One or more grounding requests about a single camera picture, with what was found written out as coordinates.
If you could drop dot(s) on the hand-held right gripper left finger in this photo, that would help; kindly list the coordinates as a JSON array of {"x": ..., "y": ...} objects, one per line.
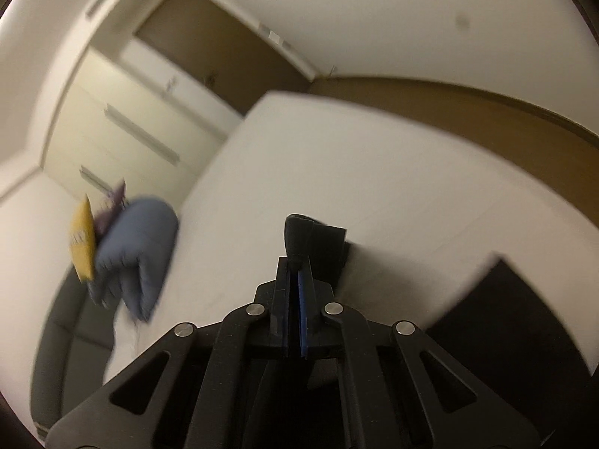
[{"x": 283, "y": 301}]

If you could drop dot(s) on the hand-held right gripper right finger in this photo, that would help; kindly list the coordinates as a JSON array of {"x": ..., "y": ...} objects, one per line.
[{"x": 304, "y": 311}]

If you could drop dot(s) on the black pants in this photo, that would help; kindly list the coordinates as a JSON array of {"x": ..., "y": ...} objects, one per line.
[{"x": 316, "y": 243}]

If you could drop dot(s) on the bed with white sheet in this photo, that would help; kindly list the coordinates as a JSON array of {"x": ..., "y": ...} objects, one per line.
[{"x": 351, "y": 159}]

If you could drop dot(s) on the rolled blue duvet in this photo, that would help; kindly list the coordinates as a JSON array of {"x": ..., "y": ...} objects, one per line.
[{"x": 135, "y": 243}]

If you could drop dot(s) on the white textured blanket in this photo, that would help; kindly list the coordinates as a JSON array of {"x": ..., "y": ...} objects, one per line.
[{"x": 122, "y": 351}]

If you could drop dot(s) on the purple pillow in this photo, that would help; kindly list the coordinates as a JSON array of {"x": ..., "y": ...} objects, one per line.
[{"x": 110, "y": 210}]

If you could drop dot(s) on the yellow pillow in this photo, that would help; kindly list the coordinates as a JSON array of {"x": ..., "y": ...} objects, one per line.
[{"x": 83, "y": 243}]

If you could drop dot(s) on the grey padded headboard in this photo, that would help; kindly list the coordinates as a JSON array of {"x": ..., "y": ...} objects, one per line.
[{"x": 70, "y": 360}]

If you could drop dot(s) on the white wardrobe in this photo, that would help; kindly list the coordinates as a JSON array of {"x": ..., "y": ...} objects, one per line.
[{"x": 107, "y": 140}]

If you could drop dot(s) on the brown door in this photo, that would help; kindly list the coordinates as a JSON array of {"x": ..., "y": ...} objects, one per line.
[{"x": 224, "y": 32}]

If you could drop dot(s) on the wall socket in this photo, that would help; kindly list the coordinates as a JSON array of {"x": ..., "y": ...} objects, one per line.
[{"x": 272, "y": 35}]

